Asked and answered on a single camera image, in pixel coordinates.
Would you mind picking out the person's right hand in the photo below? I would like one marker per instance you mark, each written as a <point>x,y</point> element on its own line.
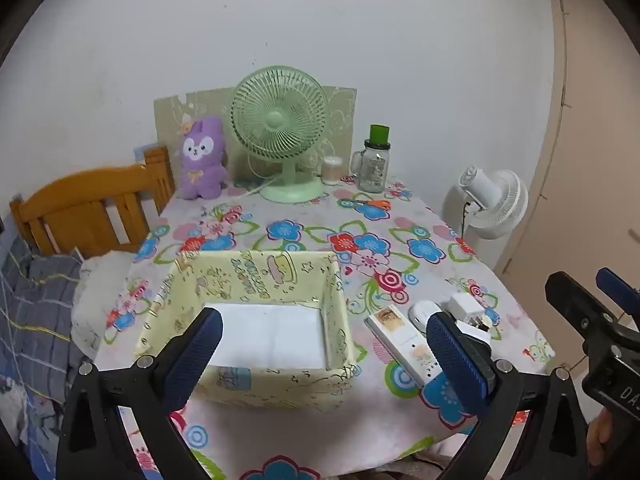
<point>599,440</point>

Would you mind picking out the blue plaid blanket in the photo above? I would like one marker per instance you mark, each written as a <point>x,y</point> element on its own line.
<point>35,310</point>

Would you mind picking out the yellow fabric storage box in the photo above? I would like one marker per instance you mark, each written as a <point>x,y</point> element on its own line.
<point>260,270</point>

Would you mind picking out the white pillow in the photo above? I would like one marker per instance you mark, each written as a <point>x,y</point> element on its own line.
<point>100,285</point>

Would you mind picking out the white charger plug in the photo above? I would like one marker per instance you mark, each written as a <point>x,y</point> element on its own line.
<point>462,305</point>

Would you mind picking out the purple plush toy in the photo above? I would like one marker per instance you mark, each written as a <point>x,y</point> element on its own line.
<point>202,170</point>

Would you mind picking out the green desk fan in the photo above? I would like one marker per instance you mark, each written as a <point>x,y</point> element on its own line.
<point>274,120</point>

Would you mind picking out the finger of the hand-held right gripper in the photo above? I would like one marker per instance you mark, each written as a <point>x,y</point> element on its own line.
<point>575,305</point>
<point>617,287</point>

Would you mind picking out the white standing fan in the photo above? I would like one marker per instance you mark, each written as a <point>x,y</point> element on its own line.
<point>500,200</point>

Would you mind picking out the cotton swab jar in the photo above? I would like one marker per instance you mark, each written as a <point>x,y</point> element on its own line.
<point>332,172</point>

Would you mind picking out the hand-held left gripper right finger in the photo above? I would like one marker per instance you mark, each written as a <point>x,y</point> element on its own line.
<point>455,360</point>

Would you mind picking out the beige patterned board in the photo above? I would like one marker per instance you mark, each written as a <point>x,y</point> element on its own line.
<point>340,110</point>

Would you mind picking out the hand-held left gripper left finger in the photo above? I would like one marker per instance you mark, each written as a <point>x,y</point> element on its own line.
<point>197,355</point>

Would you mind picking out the orange scissors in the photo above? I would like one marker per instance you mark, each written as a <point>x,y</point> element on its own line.
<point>380,204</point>

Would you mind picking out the glass jar with green lid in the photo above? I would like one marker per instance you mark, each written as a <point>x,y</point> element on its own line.
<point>372,170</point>

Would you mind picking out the beige door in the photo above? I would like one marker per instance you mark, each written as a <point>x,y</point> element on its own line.
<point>590,160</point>

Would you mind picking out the white oval gadget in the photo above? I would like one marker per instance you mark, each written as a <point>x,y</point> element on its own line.
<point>420,310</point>

